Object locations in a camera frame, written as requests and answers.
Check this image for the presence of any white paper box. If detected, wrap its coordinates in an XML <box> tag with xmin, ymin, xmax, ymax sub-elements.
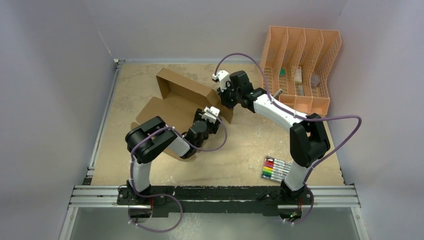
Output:
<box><xmin>294</xmin><ymin>66</ymin><xmax>302</xmax><ymax>85</ymax></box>

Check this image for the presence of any brown cardboard box sheet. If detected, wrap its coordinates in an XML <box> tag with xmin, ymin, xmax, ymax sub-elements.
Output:
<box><xmin>131</xmin><ymin>68</ymin><xmax>234</xmax><ymax>160</ymax></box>

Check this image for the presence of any pack of coloured markers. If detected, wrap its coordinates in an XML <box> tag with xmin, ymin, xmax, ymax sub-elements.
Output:
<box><xmin>261</xmin><ymin>156</ymin><xmax>292</xmax><ymax>183</ymax></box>

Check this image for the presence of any green small object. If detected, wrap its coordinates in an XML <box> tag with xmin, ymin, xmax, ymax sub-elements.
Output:
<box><xmin>279</xmin><ymin>68</ymin><xmax>287</xmax><ymax>77</ymax></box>

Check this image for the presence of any clear plastic cup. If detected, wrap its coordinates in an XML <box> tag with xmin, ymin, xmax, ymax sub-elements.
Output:
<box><xmin>310</xmin><ymin>73</ymin><xmax>322</xmax><ymax>89</ymax></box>

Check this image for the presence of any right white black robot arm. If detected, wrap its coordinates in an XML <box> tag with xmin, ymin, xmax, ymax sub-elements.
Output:
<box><xmin>212</xmin><ymin>70</ymin><xmax>331</xmax><ymax>204</ymax></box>

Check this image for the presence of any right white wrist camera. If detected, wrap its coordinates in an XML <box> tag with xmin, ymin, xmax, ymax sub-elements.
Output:
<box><xmin>212</xmin><ymin>70</ymin><xmax>231</xmax><ymax>92</ymax></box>

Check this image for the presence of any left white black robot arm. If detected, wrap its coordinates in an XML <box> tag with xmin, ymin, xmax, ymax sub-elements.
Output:
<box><xmin>125</xmin><ymin>106</ymin><xmax>222</xmax><ymax>205</ymax></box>

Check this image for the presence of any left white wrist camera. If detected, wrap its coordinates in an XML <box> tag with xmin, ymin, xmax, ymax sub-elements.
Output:
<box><xmin>201</xmin><ymin>106</ymin><xmax>220</xmax><ymax>124</ymax></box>

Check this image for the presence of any orange plastic file organizer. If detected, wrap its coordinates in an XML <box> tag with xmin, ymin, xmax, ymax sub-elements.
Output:
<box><xmin>260</xmin><ymin>26</ymin><xmax>342</xmax><ymax>116</ymax></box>

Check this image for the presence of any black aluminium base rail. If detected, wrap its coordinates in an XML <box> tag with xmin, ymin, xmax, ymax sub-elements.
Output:
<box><xmin>69</xmin><ymin>185</ymin><xmax>360</xmax><ymax>218</ymax></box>

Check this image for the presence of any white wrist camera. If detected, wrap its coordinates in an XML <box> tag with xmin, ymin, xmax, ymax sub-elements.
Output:
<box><xmin>212</xmin><ymin>70</ymin><xmax>231</xmax><ymax>92</ymax></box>
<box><xmin>201</xmin><ymin>106</ymin><xmax>220</xmax><ymax>124</ymax></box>

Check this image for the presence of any black white striped item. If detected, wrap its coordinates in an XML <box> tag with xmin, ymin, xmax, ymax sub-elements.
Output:
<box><xmin>273</xmin><ymin>88</ymin><xmax>284</xmax><ymax>99</ymax></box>

